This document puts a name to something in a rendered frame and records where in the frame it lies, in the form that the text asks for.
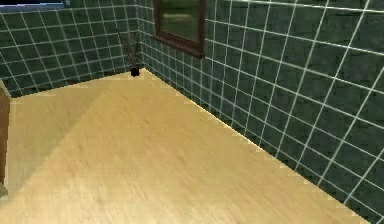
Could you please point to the dark framed wall picture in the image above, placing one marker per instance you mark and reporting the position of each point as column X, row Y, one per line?
column 180, row 23

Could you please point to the blue framed window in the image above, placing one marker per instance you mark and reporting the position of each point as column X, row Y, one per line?
column 33, row 4

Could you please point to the dark potted house plant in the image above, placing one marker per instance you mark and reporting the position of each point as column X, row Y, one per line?
column 134, row 56

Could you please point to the brown wooden cupboard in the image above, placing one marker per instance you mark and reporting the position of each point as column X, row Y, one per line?
column 3, row 133

